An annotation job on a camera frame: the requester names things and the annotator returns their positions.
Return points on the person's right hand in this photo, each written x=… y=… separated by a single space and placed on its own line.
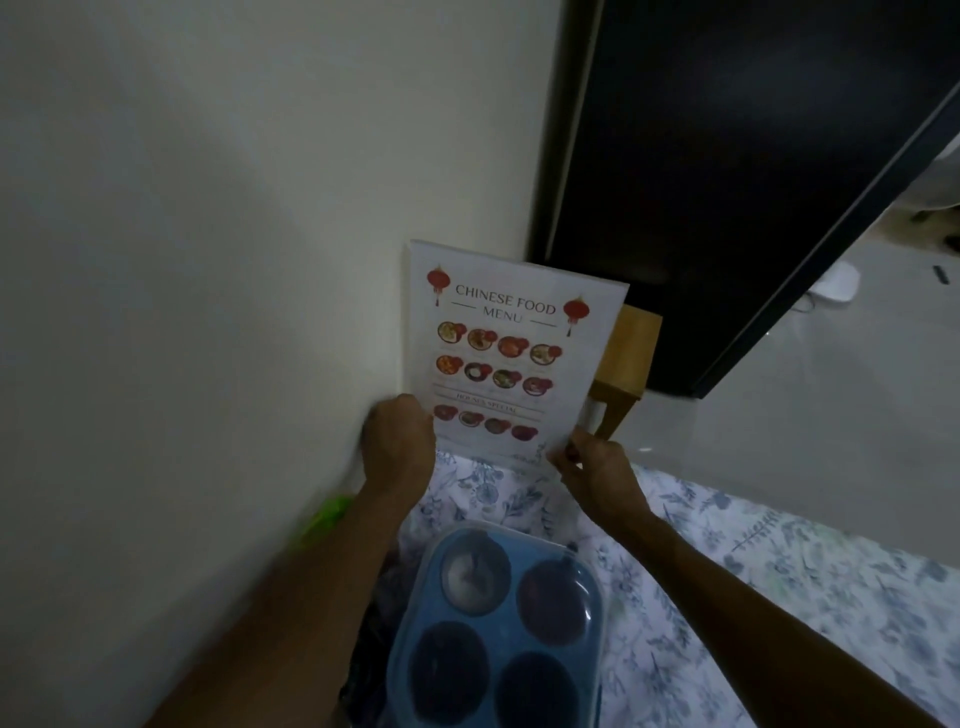
x=606 y=481

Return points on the person's left hand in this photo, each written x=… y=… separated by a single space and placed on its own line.
x=399 y=450

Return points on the person's right thumb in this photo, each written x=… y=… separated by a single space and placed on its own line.
x=570 y=454

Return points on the person's left fingers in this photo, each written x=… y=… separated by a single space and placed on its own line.
x=397 y=411

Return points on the food menu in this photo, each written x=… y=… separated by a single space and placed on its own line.
x=517 y=322

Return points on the person's right forearm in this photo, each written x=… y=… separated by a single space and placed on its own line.
x=757 y=637

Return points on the person's left forearm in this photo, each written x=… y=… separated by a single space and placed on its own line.
x=300 y=615

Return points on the small wooden stool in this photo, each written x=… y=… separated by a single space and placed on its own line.
x=628 y=352

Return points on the green plastic object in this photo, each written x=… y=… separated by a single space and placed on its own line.
x=324 y=519

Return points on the blue compartment lunch box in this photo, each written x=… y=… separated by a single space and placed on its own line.
x=491 y=622

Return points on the white blue floral tablecloth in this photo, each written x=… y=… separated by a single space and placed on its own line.
x=810 y=592

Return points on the white flat device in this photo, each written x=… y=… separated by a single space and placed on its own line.
x=835 y=283

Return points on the black door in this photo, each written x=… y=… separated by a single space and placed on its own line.
x=720 y=150

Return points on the small black object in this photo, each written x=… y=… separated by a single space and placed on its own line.
x=939 y=274

